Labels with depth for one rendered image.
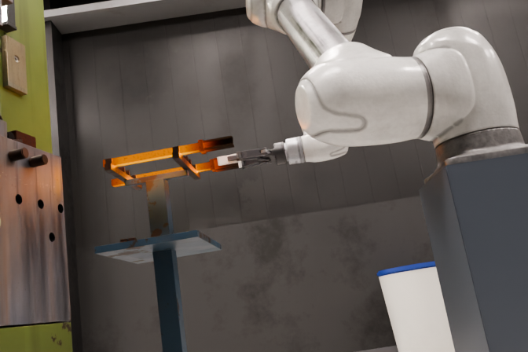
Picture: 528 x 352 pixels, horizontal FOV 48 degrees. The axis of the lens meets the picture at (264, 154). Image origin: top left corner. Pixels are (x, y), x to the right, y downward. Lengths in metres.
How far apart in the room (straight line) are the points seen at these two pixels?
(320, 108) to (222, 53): 3.89
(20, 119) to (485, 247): 1.45
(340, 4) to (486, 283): 0.89
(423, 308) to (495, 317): 2.95
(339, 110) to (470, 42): 0.28
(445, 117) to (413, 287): 2.92
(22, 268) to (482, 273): 1.03
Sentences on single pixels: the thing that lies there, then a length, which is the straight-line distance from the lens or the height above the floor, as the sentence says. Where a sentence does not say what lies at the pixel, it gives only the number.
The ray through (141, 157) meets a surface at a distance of 1.87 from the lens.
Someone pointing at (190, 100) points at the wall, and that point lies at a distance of 4.78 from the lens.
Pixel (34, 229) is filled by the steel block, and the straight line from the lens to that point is 1.60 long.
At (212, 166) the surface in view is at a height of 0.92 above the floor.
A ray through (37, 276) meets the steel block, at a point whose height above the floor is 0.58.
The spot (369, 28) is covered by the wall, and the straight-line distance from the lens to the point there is 5.03.
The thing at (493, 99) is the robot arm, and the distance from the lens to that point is 1.13.
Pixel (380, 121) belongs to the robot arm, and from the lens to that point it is 1.06.
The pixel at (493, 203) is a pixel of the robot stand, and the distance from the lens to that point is 1.05.
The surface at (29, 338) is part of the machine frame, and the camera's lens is 1.54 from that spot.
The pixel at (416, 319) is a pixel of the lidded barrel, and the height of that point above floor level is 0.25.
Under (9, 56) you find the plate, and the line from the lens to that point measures 2.02.
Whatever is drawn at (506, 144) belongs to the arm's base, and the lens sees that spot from 1.11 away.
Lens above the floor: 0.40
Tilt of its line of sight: 15 degrees up
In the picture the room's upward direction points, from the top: 9 degrees counter-clockwise
